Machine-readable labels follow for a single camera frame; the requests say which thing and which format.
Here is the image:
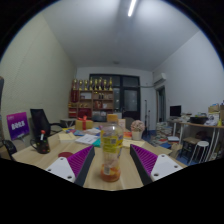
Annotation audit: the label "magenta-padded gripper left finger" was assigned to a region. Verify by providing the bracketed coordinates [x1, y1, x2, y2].
[44, 144, 96, 188]

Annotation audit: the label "cream carton box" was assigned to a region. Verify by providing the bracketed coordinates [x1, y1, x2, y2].
[118, 118, 127, 131]

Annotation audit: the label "black chair backrest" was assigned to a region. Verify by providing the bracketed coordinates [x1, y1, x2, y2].
[1, 139, 18, 161]

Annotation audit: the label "white open booklet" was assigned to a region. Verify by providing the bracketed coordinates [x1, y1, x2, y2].
[74, 133, 100, 146]

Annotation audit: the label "orange box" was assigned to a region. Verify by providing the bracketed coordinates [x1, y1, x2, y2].
[106, 113, 120, 124]

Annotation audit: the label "white round stool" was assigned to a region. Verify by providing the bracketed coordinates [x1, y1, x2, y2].
[188, 140, 210, 165]

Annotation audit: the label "black bag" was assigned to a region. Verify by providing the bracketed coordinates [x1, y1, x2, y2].
[189, 115, 209, 125]

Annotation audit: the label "yellow notepad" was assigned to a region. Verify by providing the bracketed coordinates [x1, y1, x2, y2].
[121, 138, 146, 149]
[58, 132, 78, 144]

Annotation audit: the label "purple sign with white print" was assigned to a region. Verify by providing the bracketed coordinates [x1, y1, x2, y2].
[6, 111, 30, 141]

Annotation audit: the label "pink flowers in white pot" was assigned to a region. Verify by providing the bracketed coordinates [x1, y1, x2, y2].
[130, 119, 146, 141]

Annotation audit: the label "cardboard box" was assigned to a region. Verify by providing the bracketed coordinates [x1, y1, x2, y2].
[208, 104, 221, 114]

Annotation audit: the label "black mug with coloured dots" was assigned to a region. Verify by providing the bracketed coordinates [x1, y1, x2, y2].
[29, 134, 51, 155]

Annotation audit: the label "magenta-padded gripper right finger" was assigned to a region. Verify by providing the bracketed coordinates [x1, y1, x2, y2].
[129, 143, 184, 186]

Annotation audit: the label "small white table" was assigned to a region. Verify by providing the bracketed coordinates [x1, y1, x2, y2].
[59, 118, 77, 128]

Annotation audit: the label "stack of books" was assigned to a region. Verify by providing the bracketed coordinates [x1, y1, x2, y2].
[156, 121, 174, 144]

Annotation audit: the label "yellow-capped clear drink bottle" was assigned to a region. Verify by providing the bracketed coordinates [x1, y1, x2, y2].
[99, 121, 125, 183]

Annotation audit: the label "ceiling tube light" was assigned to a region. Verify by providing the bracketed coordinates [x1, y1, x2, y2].
[127, 0, 138, 18]

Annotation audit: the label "white wall air conditioner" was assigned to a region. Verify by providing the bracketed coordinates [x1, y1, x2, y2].
[152, 72, 167, 86]

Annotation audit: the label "wooden side desk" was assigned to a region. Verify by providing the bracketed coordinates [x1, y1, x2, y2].
[166, 118, 224, 161]

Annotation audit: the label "wooden shelf unit with trophies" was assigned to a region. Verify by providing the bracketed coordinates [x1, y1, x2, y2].
[68, 77, 115, 122]

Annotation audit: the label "computer monitor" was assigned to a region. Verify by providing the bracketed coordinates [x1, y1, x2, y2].
[169, 105, 182, 118]

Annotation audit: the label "yellow gift box red ribbon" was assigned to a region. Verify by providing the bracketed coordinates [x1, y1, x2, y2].
[74, 115, 94, 131]

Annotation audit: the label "black office chair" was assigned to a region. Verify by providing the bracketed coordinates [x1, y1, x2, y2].
[29, 108, 64, 138]

